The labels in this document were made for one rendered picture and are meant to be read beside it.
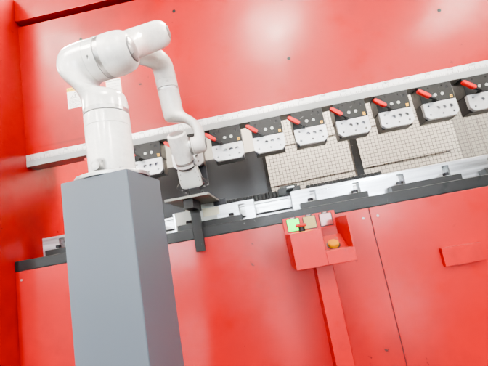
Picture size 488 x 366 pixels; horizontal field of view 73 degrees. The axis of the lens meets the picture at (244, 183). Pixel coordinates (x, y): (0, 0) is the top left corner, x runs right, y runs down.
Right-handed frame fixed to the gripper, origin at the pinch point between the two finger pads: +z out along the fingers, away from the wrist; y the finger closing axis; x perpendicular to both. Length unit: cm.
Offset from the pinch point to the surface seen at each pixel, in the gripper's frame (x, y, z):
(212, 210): 4.5, -6.3, 7.5
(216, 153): -11.5, -13.0, -13.7
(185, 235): 19.8, 4.9, 7.4
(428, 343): 56, -83, 51
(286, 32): -47, -58, -55
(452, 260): 39, -99, 28
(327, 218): 33, -54, 2
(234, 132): -17.3, -23.0, -20.2
